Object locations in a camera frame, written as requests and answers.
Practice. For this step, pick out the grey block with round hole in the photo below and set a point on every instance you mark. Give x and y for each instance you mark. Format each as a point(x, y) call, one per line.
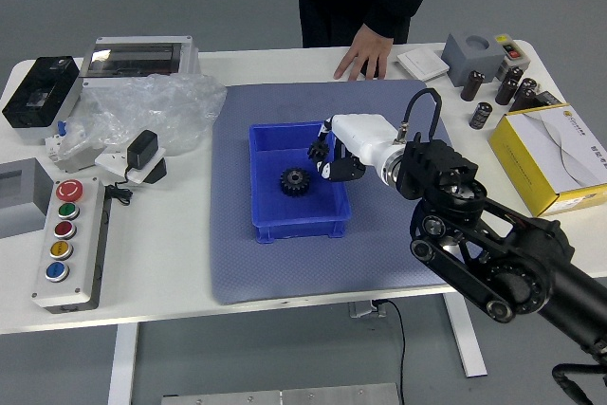
point(467, 66)

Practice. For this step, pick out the white table leg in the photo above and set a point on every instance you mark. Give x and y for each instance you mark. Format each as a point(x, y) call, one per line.
point(467, 348)
point(122, 367)

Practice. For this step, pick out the grey-blue table mat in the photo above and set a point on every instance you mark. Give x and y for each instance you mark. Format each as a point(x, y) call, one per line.
point(284, 272)

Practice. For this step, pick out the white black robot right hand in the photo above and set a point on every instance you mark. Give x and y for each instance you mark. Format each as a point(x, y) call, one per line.
point(365, 137)

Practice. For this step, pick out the grey under-table control box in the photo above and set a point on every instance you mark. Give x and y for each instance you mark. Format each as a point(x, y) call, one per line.
point(360, 310)

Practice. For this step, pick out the black-lid grey enclosure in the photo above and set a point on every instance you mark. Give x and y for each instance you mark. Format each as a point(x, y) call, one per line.
point(40, 89)

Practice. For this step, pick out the small black gear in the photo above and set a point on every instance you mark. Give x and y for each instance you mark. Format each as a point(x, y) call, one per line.
point(318, 151)

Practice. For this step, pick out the silver metal plate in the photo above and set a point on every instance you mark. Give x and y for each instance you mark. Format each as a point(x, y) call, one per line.
point(284, 396)

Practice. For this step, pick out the big black gear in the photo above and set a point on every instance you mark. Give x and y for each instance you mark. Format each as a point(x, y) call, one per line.
point(294, 188)

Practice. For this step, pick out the grey clear-lid distribution box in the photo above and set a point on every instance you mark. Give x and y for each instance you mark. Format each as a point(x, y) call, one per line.
point(137, 56)

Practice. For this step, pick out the clear plastic bag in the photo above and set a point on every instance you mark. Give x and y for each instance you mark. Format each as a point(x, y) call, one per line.
point(156, 101)

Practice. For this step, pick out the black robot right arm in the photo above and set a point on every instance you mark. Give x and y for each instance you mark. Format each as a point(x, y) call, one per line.
point(441, 163)

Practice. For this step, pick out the white circuit breaker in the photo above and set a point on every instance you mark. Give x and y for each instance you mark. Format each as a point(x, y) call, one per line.
point(71, 158)

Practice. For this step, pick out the grey window enclosure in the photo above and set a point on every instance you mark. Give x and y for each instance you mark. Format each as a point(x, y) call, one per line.
point(23, 206)

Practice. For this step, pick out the black cylindrical capacitor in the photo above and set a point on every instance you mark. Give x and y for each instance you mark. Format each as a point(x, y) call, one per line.
point(521, 100)
point(472, 85)
point(527, 86)
point(481, 115)
point(505, 93)
point(513, 75)

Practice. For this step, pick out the flat black device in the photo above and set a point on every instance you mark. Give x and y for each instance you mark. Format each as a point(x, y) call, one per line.
point(550, 97)

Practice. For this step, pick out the white socket block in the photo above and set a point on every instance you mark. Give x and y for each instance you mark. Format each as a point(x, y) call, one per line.
point(111, 160)

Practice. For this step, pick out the grey two-button switch box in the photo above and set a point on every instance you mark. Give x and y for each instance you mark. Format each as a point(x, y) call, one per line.
point(514, 51)

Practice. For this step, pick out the black power adapter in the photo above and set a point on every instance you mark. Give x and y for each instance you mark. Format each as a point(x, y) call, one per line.
point(142, 149)

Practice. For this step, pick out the grey five-button control station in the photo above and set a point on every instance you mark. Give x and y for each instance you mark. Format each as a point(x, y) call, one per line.
point(66, 234)

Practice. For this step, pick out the blue plastic box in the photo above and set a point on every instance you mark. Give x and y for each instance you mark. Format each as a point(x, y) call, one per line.
point(303, 210)

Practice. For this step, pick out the white wall switch plate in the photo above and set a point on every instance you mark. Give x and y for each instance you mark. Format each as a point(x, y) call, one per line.
point(424, 63)

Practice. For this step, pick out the person's left hand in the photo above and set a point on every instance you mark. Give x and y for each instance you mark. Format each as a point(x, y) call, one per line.
point(367, 49)

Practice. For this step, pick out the yellow white cardboard box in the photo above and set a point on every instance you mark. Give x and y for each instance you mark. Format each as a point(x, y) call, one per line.
point(545, 149)

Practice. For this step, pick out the small black block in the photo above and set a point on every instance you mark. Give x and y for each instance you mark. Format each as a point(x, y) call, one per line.
point(371, 72)

